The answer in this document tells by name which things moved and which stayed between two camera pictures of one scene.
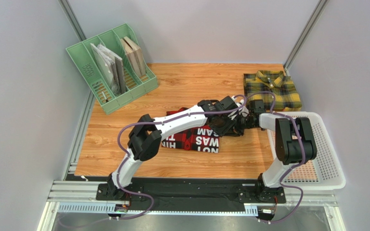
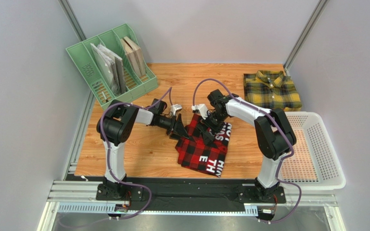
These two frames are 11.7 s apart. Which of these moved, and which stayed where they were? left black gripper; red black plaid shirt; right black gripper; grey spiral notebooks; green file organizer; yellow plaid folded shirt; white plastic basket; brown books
Moved: right black gripper; left black gripper; red black plaid shirt
Stayed: yellow plaid folded shirt; grey spiral notebooks; brown books; white plastic basket; green file organizer
